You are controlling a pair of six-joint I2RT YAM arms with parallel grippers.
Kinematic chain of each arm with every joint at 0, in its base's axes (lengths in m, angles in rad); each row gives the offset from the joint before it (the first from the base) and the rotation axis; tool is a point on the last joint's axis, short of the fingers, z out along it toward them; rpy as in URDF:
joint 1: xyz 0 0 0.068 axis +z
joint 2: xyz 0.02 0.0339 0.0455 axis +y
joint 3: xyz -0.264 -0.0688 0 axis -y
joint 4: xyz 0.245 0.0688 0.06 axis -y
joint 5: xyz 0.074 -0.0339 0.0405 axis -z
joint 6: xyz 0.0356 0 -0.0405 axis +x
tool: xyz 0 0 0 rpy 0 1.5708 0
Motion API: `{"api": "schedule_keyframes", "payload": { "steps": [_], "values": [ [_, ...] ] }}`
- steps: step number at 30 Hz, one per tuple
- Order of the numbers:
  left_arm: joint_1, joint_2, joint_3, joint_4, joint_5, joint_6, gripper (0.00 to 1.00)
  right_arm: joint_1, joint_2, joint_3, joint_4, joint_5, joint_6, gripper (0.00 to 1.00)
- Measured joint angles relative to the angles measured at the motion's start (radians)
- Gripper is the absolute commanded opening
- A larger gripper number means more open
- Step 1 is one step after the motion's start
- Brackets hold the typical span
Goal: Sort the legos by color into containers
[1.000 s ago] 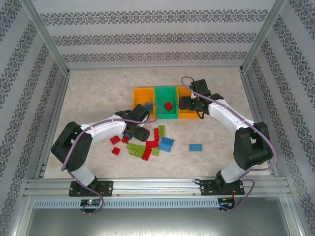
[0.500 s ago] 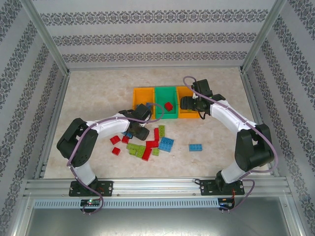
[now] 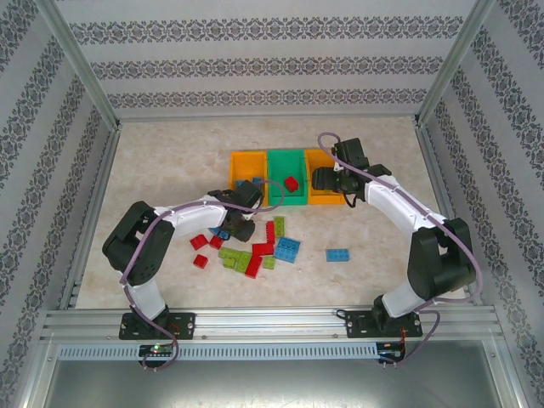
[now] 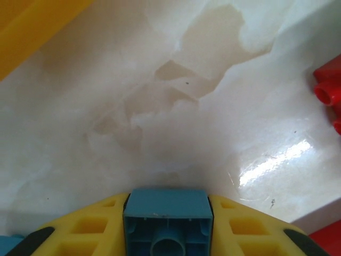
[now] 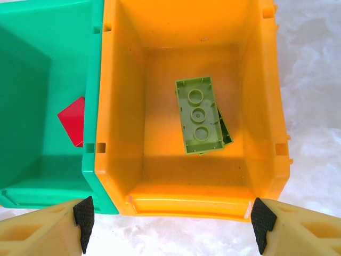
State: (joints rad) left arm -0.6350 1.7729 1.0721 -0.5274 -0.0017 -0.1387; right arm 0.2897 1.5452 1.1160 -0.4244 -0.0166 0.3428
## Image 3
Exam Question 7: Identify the slotted grey cable duct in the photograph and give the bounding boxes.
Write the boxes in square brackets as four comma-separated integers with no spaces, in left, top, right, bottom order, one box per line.
[57,343,379,360]

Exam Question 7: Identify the circuit board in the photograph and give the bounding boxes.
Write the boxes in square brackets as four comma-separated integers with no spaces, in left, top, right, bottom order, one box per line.
[379,343,408,362]
[139,344,175,357]

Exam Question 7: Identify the orange plastic bin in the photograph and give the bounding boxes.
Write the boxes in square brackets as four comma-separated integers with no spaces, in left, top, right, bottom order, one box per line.
[229,151,269,207]
[304,148,348,207]

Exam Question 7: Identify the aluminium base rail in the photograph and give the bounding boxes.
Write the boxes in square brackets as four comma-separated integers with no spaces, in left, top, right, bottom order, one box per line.
[40,308,507,341]

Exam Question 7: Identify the grey metal sheet panel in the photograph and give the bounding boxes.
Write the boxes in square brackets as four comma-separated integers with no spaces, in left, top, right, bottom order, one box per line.
[25,359,524,408]

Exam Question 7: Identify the left circuit board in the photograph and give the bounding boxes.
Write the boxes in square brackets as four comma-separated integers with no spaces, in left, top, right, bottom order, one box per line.
[139,344,175,357]

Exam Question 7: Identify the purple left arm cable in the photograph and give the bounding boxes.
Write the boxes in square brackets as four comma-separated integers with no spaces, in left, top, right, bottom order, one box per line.
[120,178,286,373]

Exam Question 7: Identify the green plastic bin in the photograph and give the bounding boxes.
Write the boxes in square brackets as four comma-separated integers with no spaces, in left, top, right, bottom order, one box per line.
[266,148,309,207]

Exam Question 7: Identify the aluminium side rail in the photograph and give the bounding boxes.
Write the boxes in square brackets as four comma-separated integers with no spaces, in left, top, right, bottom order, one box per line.
[58,121,124,310]
[414,118,485,305]

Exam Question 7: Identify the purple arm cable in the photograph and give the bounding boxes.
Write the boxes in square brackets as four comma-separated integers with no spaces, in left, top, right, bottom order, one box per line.
[317,131,484,369]
[120,178,286,373]

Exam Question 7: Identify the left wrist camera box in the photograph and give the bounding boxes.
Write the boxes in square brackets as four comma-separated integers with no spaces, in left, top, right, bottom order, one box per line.
[231,182,264,210]

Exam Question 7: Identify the large blue lego brick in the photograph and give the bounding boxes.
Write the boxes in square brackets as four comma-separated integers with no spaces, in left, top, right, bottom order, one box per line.
[273,236,303,264]

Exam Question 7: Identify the right circuit board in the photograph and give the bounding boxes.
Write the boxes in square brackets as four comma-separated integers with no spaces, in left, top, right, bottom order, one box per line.
[379,343,408,362]

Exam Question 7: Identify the aluminium frame post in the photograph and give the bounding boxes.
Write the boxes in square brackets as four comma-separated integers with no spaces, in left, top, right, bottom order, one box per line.
[415,0,497,128]
[36,0,123,128]

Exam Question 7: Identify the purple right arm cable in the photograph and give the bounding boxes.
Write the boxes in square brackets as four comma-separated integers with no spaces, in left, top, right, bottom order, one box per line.
[317,131,484,369]

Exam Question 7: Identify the aluminium back rail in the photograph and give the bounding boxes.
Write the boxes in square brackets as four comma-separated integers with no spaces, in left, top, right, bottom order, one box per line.
[116,112,420,125]

